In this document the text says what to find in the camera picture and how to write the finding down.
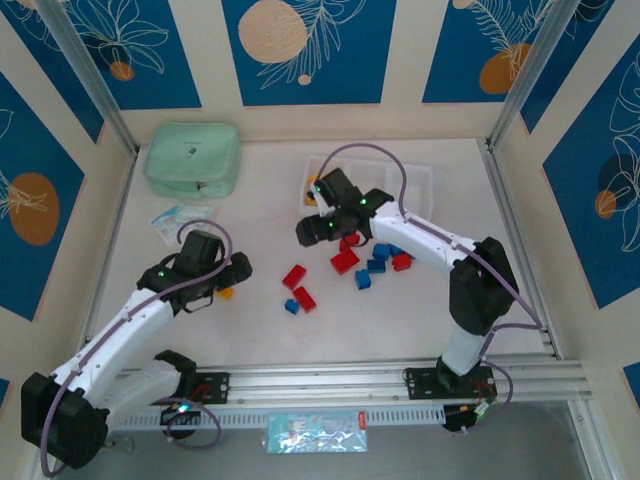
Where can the small yellow lego brick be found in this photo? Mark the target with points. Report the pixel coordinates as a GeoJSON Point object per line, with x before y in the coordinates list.
{"type": "Point", "coordinates": [226, 293]}

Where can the red curved lego brick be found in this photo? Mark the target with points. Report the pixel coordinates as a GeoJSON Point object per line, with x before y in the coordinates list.
{"type": "Point", "coordinates": [344, 246]}

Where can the long yellow lego brick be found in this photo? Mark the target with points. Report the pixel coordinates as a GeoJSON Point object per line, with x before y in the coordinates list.
{"type": "Point", "coordinates": [310, 199]}

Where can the large red lego brick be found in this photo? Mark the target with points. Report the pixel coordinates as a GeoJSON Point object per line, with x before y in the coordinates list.
{"type": "Point", "coordinates": [345, 261]}

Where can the small blue lego brick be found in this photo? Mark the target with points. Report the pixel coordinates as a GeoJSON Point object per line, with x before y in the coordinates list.
{"type": "Point", "coordinates": [290, 305]}

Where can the small red lego brick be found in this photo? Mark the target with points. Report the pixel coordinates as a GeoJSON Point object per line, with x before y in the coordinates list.
{"type": "Point", "coordinates": [401, 261]}

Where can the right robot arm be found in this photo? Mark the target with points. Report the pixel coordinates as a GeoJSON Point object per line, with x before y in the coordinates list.
{"type": "Point", "coordinates": [425, 235]}

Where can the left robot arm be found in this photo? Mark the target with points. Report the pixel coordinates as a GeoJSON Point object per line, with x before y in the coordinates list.
{"type": "Point", "coordinates": [125, 330]}

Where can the clear white plastic packet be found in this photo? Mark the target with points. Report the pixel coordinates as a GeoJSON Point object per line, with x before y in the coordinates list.
{"type": "Point", "coordinates": [197, 213]}

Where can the blue white plastic packet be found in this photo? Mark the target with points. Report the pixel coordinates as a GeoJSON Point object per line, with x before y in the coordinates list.
{"type": "Point", "coordinates": [165, 222]}

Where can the white three-compartment tray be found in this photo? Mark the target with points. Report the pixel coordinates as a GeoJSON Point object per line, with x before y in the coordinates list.
{"type": "Point", "coordinates": [417, 185]}

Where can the mint green zip pouch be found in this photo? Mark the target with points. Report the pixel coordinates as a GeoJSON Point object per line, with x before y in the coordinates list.
{"type": "Point", "coordinates": [192, 155]}

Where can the black electronics module with LED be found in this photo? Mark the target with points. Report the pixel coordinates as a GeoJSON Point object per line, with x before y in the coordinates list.
{"type": "Point", "coordinates": [180, 417]}
{"type": "Point", "coordinates": [457, 420]}

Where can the holographic foil packet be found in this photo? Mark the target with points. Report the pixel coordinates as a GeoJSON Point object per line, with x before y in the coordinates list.
{"type": "Point", "coordinates": [315, 432]}

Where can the metal key tool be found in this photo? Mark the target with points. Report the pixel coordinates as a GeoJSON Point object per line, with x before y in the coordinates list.
{"type": "Point", "coordinates": [120, 442]}

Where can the aluminium side rail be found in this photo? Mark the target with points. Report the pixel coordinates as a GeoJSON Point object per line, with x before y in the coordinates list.
{"type": "Point", "coordinates": [119, 220]}
{"type": "Point", "coordinates": [501, 175]}

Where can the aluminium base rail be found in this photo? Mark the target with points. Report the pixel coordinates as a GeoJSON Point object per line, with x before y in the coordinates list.
{"type": "Point", "coordinates": [320, 385]}

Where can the aluminium frame post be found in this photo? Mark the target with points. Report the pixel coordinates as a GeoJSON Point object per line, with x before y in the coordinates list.
{"type": "Point", "coordinates": [90, 75]}
{"type": "Point", "coordinates": [531, 75]}

